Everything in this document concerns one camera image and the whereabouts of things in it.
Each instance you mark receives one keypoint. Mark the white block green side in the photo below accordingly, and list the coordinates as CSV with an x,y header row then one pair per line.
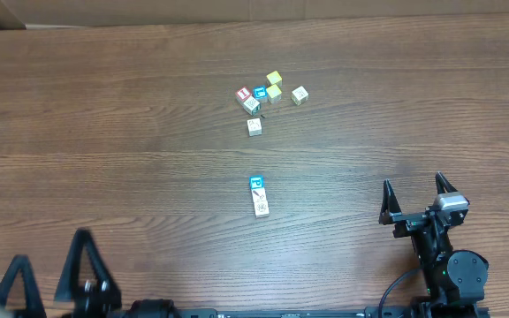
x,y
251,106

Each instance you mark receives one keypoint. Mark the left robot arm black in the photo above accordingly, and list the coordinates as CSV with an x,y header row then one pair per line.
x,y
21,267

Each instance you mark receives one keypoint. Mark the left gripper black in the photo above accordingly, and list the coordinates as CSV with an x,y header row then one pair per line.
x,y
85,294

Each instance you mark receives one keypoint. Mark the yellow block near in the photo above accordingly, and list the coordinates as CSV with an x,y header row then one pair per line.
x,y
274,93

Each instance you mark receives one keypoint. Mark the white block teal side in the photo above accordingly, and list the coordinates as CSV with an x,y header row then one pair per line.
x,y
261,209

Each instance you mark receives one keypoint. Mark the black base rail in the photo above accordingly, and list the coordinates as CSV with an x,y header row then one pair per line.
x,y
367,312

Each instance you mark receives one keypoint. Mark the white block hammer picture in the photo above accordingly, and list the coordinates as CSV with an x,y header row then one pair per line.
x,y
259,195

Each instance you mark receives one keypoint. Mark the blue letter P block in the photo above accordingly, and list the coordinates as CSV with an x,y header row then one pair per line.
x,y
256,182

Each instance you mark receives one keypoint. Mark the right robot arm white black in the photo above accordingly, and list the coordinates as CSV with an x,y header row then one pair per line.
x,y
455,279

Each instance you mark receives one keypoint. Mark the yellow block far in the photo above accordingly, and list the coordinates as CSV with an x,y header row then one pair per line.
x,y
274,78

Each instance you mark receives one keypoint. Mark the white block yellow side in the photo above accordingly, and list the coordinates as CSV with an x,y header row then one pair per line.
x,y
299,95

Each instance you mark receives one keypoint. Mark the red letter I block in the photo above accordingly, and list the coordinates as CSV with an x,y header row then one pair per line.
x,y
243,94

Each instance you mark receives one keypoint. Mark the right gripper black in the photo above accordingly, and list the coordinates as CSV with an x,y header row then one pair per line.
x,y
414,221

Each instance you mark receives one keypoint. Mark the white block red M side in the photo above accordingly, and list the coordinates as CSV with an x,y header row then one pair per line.
x,y
254,127

